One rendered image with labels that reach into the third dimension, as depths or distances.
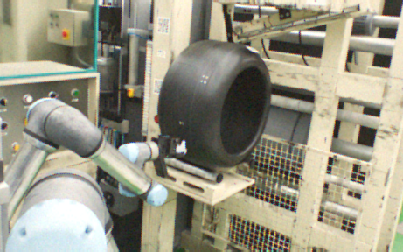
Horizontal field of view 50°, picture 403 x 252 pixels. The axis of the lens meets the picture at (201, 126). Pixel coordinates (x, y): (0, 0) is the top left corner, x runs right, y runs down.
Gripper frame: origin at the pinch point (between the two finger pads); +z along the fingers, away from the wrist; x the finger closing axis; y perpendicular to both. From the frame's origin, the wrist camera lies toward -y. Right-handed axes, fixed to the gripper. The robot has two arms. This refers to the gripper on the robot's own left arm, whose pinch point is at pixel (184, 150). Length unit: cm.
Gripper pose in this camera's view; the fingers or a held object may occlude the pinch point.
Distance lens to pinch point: 182.6
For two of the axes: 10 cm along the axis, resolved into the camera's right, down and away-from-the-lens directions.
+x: -8.0, -2.3, 5.6
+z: 5.8, -0.5, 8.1
